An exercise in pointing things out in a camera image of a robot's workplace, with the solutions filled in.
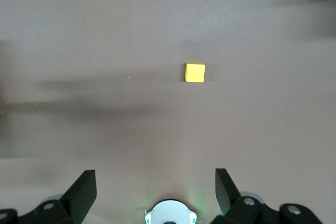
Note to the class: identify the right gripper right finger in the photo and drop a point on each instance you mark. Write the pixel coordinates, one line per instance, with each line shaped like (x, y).
(231, 203)

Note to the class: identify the brown table cover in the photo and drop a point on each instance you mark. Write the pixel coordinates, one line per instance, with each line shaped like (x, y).
(105, 37)

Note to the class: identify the yellow wooden block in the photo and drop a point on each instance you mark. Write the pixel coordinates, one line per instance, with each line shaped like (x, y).
(195, 73)

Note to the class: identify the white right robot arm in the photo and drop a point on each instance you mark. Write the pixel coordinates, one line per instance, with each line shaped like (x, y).
(170, 211)

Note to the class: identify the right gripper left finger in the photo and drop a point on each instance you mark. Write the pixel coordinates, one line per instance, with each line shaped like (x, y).
(76, 197)

